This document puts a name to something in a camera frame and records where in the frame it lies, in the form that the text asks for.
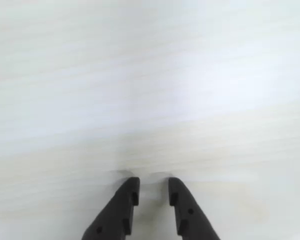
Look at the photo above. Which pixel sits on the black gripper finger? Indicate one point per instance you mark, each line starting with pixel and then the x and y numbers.
pixel 115 212
pixel 190 212

